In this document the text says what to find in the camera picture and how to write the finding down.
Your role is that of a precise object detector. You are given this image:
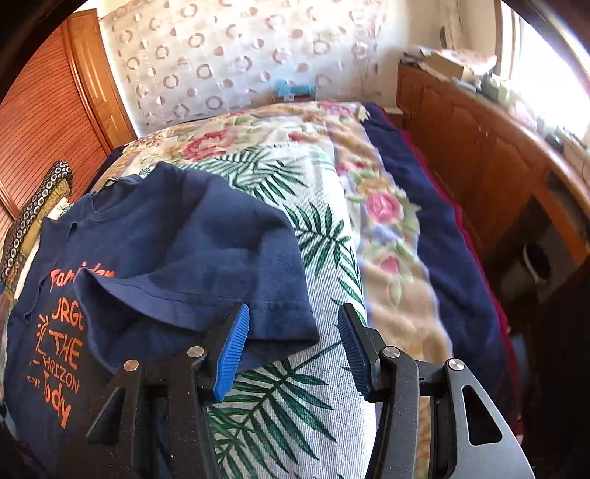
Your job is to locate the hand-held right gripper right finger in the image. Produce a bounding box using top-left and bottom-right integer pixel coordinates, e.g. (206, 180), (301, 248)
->
(337, 303), (538, 479)

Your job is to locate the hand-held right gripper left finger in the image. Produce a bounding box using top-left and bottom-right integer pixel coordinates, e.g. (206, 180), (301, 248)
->
(85, 301), (252, 479)

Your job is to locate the navy t-shirt with orange print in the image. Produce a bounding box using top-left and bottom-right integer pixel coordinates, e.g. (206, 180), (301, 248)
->
(4, 162), (321, 468)

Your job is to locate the floral blanket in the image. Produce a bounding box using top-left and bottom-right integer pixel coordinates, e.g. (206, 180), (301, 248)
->
(113, 100), (455, 364)

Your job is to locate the navy blanket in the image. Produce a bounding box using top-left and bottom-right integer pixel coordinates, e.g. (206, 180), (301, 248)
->
(362, 104), (512, 415)

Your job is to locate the white bin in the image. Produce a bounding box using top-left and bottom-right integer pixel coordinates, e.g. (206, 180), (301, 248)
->
(500, 242), (554, 300)

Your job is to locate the folded yellow cloth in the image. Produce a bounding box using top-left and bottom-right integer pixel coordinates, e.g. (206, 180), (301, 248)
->
(39, 184), (72, 208)

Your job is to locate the wooden sideboard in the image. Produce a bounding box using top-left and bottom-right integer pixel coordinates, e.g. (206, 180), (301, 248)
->
(396, 62), (590, 296)

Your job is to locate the small blue object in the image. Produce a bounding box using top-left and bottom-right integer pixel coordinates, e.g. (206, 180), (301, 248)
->
(272, 79), (316, 101)

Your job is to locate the white curtain with pink circles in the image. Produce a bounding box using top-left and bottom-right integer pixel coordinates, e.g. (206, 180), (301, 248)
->
(99, 0), (402, 139)

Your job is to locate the wooden louvered wardrobe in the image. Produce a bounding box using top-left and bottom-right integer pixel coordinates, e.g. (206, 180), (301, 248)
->
(0, 9), (139, 231)

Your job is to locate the cardboard box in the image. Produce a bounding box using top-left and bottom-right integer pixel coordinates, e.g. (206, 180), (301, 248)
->
(431, 48), (499, 79)

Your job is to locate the dark cloth with ring pattern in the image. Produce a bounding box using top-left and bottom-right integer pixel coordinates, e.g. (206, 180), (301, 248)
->
(0, 160), (74, 286)

